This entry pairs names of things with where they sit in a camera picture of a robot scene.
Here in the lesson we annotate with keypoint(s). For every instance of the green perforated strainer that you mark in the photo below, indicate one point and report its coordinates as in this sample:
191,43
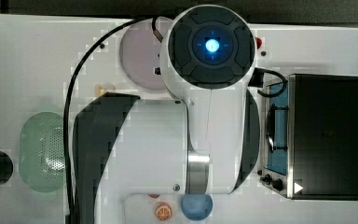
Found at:
41,156

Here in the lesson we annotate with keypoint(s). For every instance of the blue bowl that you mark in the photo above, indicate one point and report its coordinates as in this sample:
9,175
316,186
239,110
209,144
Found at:
197,207

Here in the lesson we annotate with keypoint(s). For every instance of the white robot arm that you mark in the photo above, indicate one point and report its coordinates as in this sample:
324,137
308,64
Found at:
202,139

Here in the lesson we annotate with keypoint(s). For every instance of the orange slice toy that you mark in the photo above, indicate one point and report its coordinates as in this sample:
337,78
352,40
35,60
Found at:
163,212

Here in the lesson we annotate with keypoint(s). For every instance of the red tomato toy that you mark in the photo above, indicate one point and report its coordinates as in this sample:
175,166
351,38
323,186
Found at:
259,42

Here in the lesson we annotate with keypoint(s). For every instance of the red strawberry toy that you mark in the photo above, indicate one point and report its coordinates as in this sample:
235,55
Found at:
153,196

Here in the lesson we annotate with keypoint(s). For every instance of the black toaster oven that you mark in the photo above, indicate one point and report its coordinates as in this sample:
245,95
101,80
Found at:
310,138

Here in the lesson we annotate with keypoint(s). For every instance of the lilac round plate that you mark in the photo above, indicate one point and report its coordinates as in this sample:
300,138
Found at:
139,56

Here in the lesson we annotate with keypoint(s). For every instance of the yellow banana peel toy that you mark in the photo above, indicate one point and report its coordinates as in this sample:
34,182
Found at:
100,90

